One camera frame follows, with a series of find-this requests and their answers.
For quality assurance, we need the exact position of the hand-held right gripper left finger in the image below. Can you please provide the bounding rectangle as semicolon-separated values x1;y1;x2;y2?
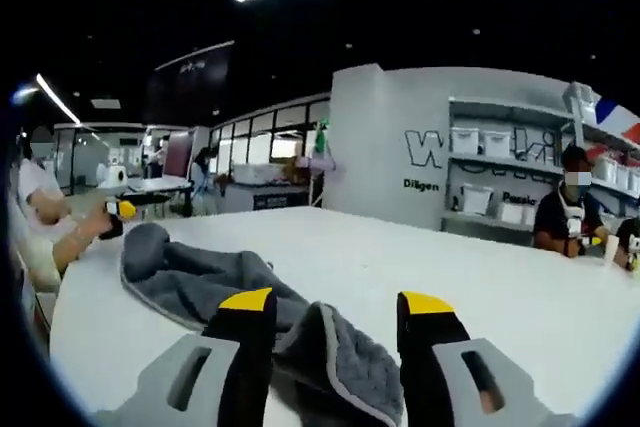
92;287;279;427

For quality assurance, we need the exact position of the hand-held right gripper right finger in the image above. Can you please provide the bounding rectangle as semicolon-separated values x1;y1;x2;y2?
396;290;576;427

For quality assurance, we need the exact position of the grey towel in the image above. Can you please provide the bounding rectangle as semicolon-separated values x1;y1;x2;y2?
119;221;406;427

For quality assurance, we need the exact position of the person's left hand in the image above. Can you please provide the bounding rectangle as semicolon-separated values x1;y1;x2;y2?
71;210;114;255

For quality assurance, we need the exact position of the white standing desk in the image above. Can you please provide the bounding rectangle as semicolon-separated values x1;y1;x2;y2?
122;176;195;219

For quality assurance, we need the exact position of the large reddish display screen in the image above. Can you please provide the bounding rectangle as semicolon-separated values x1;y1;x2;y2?
164;129;195;179

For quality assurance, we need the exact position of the white table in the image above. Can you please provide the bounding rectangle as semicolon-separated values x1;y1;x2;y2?
49;205;640;427

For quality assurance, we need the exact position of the white counter with dark sign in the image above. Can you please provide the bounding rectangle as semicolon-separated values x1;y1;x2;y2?
219;161;324;213

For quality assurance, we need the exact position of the dark hanging ceiling screen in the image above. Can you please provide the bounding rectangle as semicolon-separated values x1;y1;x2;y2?
146;39;236;114

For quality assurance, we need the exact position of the black framed glass partition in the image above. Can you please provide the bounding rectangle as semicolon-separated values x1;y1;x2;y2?
209;94;332;168

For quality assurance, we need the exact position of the pink rolled mat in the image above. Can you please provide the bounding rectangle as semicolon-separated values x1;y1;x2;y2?
294;154;341;174

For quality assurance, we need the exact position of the green hanging item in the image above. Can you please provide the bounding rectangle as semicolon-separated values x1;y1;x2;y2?
313;119;331;153

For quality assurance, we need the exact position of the group of white storage bins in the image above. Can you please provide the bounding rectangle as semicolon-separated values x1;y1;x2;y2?
449;81;640;226

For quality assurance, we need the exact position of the metal shelf rack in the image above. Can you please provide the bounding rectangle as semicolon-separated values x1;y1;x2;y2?
442;95;640;243

